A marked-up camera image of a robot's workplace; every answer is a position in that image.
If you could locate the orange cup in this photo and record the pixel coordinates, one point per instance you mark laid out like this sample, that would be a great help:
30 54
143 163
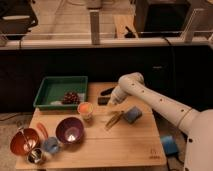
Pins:
85 109

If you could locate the blue sponge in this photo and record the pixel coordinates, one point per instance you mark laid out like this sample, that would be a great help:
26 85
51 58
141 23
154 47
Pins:
132 115

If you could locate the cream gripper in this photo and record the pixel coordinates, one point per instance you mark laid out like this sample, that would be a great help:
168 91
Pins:
114 97

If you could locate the dark grape bunch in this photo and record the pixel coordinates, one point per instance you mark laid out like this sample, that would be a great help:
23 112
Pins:
71 98

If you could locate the purple bowl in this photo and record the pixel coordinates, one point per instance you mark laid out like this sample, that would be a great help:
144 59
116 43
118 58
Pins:
70 130

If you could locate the black handled brush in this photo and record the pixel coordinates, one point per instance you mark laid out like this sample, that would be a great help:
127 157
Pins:
107 91

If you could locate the blue tape roll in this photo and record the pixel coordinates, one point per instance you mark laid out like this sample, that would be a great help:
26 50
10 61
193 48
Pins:
169 145

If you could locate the red bowl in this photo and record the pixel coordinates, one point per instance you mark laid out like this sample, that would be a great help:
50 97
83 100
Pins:
24 141

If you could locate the green plastic tray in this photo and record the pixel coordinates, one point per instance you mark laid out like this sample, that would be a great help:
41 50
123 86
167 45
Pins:
53 89

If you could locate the small metal cup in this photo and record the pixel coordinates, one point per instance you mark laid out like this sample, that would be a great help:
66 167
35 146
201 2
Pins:
36 156

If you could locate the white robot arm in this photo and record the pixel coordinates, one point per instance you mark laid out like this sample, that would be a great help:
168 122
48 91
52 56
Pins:
197 125

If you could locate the black eraser block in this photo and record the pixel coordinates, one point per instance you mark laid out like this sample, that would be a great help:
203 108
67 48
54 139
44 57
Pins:
103 100

